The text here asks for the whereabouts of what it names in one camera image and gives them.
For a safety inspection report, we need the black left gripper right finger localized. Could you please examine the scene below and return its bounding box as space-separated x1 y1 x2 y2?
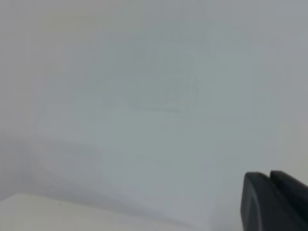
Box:
270 171 308 212

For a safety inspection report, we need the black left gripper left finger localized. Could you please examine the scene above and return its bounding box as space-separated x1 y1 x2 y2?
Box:
241 172 308 231

